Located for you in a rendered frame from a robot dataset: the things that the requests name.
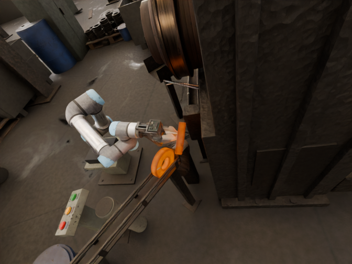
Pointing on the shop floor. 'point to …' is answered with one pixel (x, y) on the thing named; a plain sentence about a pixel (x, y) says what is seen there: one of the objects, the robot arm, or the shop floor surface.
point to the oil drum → (46, 45)
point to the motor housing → (187, 166)
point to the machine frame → (275, 99)
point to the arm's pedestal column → (123, 169)
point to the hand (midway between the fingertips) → (179, 136)
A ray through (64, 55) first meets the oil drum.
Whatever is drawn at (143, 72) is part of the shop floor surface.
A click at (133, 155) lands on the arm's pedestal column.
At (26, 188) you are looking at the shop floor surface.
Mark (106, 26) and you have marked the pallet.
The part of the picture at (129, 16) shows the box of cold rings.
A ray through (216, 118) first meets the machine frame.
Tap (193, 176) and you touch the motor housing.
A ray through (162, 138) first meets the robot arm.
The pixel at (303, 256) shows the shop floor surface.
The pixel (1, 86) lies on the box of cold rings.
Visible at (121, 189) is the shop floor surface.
